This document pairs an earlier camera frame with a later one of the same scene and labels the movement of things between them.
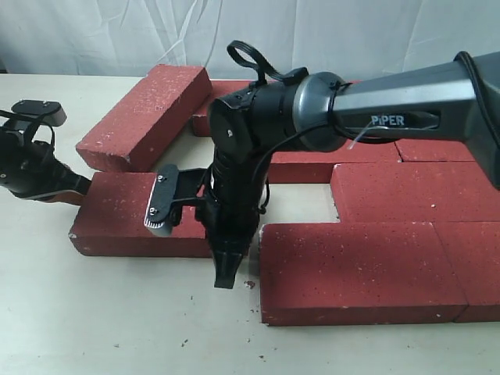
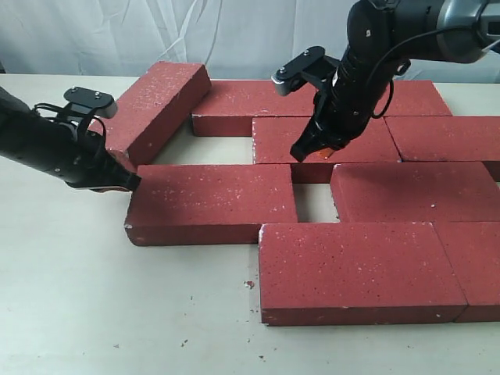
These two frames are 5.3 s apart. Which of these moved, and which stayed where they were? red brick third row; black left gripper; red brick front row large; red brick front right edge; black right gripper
Moved: black right gripper; black left gripper
Stayed: red brick front right edge; red brick front row large; red brick third row
